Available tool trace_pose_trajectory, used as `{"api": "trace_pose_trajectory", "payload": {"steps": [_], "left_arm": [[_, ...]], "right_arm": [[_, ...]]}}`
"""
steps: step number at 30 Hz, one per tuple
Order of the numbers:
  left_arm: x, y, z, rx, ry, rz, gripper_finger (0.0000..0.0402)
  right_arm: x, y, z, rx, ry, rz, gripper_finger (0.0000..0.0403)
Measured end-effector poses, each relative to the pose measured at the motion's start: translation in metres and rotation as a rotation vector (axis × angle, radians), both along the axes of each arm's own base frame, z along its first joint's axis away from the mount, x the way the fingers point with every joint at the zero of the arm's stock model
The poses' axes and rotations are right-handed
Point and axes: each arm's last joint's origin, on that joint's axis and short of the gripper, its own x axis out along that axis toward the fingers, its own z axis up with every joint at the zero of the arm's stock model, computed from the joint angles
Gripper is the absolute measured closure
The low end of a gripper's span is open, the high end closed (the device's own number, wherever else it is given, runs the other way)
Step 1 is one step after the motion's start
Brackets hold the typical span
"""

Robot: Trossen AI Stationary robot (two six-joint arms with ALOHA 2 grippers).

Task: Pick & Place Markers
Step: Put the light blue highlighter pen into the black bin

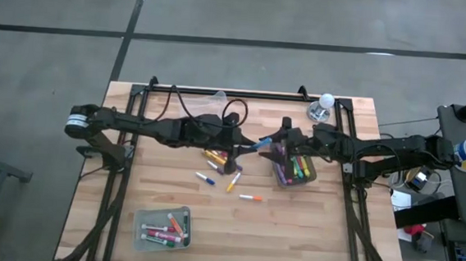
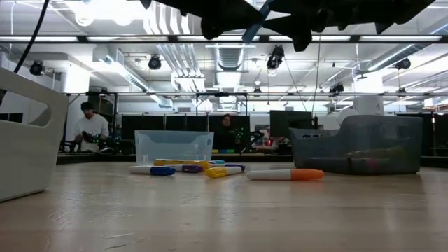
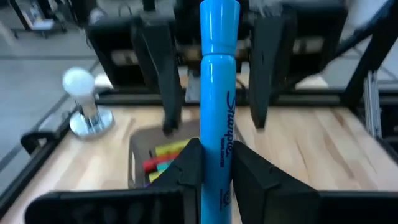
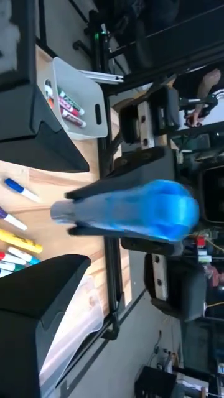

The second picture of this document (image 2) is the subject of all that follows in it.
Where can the small white marker yellow cap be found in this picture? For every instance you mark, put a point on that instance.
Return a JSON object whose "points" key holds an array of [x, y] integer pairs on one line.
{"points": [[218, 171]]}

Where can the blue highlighter marker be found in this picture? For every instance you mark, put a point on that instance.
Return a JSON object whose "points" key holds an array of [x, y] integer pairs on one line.
{"points": [[250, 35]]}

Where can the black monitor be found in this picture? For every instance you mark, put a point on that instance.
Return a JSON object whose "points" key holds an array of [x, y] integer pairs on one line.
{"points": [[290, 122]]}

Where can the white round pillar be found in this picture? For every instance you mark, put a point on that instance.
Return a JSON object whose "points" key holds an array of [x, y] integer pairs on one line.
{"points": [[367, 105]]}

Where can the small white marker orange cap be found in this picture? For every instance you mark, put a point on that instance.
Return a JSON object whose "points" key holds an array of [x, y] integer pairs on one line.
{"points": [[280, 174]]}

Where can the small white marker light-blue cap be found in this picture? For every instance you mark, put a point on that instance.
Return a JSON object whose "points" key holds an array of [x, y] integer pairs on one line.
{"points": [[217, 162]]}

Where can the white plastic bin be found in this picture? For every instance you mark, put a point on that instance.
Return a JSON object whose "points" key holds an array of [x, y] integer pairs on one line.
{"points": [[21, 150]]}

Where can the black ceiling camera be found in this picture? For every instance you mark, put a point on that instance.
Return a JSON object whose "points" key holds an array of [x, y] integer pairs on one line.
{"points": [[403, 63], [275, 57], [336, 89], [154, 63], [37, 68]]}

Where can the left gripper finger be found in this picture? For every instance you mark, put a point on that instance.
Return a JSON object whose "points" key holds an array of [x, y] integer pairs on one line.
{"points": [[241, 15], [213, 26]]}

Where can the silver ceiling air duct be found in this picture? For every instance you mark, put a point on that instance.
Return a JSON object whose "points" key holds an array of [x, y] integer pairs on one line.
{"points": [[229, 57]]}

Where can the small white marker dark-blue cap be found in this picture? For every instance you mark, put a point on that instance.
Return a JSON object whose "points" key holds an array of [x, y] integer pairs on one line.
{"points": [[157, 171]]}

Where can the small white marker purple cap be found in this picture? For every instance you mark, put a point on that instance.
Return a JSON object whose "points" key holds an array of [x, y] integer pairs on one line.
{"points": [[236, 166], [190, 168]]}

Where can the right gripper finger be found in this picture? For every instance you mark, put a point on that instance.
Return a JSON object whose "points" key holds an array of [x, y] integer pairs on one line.
{"points": [[297, 8], [297, 29]]}

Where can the clear plastic bin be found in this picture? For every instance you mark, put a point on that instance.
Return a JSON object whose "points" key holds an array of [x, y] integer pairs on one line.
{"points": [[175, 147]]}

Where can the black metal table rig frame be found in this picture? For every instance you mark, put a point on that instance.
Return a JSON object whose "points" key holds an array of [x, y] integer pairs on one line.
{"points": [[266, 158]]}

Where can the dark grey plastic bin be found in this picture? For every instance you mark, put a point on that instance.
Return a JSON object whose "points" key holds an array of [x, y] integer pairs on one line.
{"points": [[332, 154]]}

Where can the person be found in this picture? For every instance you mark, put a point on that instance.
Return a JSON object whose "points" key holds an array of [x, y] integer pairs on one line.
{"points": [[225, 134], [91, 127]]}

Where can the black overhead light bar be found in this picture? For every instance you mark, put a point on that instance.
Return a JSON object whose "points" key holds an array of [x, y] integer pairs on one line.
{"points": [[172, 39]]}

